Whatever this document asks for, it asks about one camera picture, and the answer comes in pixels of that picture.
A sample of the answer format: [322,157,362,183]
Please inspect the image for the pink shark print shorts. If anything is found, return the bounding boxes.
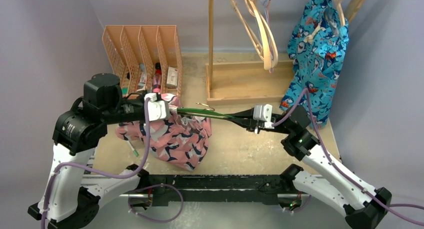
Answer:
[115,93,212,172]

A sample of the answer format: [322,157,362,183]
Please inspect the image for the green plastic hanger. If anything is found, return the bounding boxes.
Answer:
[176,102,235,119]

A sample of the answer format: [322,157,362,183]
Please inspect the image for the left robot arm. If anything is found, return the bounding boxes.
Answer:
[28,73,160,229]

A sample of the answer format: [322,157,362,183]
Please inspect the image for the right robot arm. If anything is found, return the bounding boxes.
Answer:
[227,104,392,229]

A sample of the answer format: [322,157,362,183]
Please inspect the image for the blue shark print shorts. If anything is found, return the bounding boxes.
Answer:
[280,0,349,127]

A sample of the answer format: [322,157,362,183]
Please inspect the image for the wooden hanger holding blue shorts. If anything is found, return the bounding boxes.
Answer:
[333,0,346,27]

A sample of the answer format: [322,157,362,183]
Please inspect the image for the white tube in organizer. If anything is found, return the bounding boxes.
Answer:
[137,63,147,90]

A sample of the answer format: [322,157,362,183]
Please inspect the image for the pink bottle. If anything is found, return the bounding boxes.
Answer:
[152,62,162,93]

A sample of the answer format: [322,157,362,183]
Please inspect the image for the green white marker pen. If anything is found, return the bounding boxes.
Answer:
[127,141,139,157]

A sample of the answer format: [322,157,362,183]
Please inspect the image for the wooden clothes rack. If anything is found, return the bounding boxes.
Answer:
[205,0,374,106]

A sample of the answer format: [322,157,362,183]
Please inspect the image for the small white box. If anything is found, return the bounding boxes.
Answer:
[166,66,179,89]

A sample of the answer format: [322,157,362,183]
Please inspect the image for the orange plastic file organizer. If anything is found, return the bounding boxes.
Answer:
[102,25,183,97]

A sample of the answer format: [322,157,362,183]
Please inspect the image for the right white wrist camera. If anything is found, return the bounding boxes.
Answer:
[252,104,274,129]

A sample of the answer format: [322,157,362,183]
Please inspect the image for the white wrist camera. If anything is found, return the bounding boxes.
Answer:
[252,104,274,129]
[144,92,171,122]

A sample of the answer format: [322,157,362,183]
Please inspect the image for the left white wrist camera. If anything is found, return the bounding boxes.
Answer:
[144,92,171,122]

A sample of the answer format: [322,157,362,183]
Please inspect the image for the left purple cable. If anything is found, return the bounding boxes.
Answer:
[40,96,152,229]

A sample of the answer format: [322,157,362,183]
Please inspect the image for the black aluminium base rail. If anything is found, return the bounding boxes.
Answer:
[79,173,332,209]

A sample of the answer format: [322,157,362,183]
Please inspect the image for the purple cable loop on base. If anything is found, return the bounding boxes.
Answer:
[127,183,185,224]

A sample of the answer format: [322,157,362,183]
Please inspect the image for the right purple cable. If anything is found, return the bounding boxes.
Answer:
[271,87,424,227]

